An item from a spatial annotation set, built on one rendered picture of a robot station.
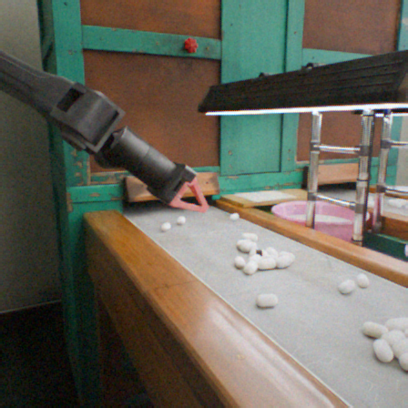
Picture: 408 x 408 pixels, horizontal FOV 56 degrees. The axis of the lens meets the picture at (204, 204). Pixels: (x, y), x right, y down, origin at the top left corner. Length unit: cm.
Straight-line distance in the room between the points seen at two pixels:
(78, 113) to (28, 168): 140
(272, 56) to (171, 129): 44
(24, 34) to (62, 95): 140
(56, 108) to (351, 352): 51
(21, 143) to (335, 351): 170
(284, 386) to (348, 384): 9
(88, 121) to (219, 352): 36
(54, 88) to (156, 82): 61
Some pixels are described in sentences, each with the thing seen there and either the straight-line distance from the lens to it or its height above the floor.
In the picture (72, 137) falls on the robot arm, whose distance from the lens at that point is 59.
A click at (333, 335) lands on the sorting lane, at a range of 56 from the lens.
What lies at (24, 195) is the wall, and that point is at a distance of 200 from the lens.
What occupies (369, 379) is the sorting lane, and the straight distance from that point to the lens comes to 50.
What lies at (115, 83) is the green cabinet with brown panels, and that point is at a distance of 116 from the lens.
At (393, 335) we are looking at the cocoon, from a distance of 55.
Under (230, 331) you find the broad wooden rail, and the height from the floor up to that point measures 76.
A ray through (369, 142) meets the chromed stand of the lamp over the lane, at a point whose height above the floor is 98.
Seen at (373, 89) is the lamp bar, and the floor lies 106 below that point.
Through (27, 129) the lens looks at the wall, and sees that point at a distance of 197.
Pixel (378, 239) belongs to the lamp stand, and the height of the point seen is 70.
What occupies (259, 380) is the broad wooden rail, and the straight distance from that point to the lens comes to 42.
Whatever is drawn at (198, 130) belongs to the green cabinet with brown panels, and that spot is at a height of 99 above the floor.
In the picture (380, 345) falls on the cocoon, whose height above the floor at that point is 76.
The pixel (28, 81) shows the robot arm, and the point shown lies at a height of 108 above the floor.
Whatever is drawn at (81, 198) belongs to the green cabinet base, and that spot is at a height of 80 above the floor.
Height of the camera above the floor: 102
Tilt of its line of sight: 12 degrees down
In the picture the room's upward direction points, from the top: straight up
